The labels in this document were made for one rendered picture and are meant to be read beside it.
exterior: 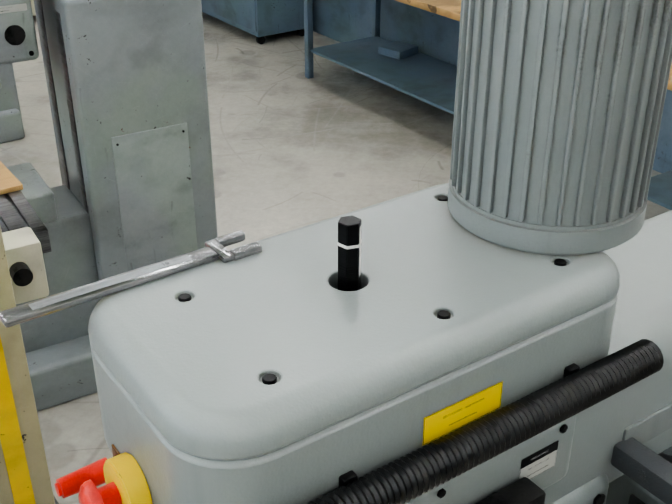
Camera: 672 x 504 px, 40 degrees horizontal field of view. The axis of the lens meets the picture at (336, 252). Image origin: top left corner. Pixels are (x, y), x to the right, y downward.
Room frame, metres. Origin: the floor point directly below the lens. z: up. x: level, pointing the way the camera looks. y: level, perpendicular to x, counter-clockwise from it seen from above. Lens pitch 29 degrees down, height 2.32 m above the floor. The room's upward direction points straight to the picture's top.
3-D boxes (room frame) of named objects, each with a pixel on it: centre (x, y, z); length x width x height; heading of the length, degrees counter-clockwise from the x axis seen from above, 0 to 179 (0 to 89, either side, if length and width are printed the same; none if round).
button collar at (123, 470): (0.59, 0.18, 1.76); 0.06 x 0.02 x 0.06; 35
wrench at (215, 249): (0.72, 0.18, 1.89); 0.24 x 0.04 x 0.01; 125
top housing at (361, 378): (0.73, -0.02, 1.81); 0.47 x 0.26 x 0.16; 125
